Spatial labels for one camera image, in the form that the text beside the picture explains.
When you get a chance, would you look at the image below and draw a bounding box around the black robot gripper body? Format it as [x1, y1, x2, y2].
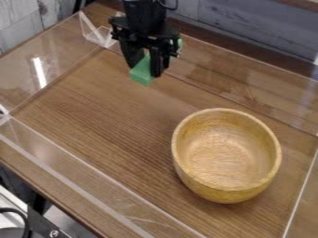
[109, 0, 185, 59]

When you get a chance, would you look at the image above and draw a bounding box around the clear acrylic corner bracket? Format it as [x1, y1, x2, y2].
[79, 11, 117, 48]

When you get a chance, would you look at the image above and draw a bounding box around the green rectangular block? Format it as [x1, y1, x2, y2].
[130, 38, 184, 86]

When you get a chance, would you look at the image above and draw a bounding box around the black metal base plate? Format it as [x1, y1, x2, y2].
[25, 204, 101, 238]

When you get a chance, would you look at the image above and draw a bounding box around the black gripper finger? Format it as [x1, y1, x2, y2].
[120, 41, 146, 68]
[150, 47, 170, 78]

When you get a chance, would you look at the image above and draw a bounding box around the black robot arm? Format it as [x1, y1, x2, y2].
[109, 0, 182, 78]

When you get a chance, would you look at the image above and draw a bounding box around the clear acrylic tray wall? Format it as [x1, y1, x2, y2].
[0, 114, 206, 238]

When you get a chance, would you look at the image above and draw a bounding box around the black cable on floor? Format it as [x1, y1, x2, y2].
[0, 206, 33, 238]

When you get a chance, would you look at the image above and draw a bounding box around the brown wooden bowl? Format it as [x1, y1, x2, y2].
[172, 108, 283, 204]

